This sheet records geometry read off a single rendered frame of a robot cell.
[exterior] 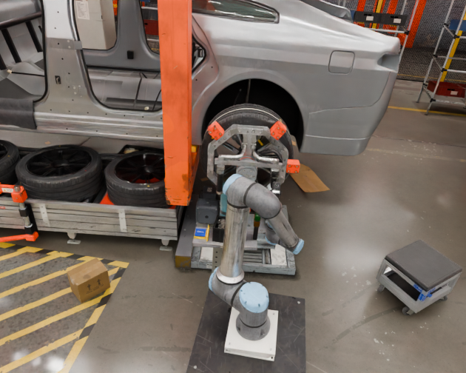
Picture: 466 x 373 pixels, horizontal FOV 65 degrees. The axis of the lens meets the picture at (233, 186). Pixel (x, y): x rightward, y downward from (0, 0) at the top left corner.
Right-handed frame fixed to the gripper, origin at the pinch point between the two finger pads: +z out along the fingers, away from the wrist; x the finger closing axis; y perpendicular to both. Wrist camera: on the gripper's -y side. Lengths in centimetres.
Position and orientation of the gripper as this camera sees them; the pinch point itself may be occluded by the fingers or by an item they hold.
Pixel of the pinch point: (272, 184)
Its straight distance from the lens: 235.9
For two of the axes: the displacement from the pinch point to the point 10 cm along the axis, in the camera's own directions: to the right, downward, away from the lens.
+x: 10.0, 0.7, 0.1
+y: -0.7, 8.4, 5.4
